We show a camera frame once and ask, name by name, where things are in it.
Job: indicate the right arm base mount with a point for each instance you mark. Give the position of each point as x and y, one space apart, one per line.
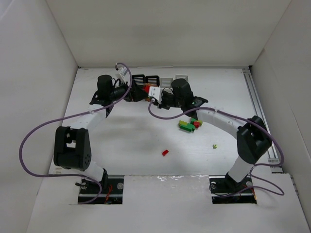
222 193

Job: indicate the black slotted bin far left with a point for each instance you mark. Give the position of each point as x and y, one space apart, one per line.
139 80

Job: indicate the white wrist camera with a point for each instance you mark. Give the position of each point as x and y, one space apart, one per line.
121 71
155 93

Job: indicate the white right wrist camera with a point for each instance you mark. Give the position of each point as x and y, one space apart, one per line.
155 93

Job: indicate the white slotted bin far right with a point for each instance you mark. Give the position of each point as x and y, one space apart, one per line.
182 76

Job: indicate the aluminium rail right side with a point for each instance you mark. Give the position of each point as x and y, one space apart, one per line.
272 155

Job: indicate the white slotted bin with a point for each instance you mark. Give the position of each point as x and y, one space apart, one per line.
182 76
166 82

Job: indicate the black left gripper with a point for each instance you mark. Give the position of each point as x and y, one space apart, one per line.
135 91

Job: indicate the black slotted bin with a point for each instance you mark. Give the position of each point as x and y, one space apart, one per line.
153 80
139 80

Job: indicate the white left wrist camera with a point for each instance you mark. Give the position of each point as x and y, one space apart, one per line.
121 71

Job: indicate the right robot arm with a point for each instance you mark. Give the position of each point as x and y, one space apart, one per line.
252 140

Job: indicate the green lime lego stack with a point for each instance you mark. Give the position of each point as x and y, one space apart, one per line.
186 126

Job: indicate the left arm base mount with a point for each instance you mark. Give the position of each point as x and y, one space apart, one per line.
110 195

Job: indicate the red green lego stack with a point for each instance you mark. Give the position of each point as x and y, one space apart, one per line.
196 123

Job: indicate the small red lego brick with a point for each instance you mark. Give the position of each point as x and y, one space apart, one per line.
164 153

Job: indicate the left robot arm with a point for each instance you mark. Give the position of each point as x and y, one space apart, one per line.
72 148

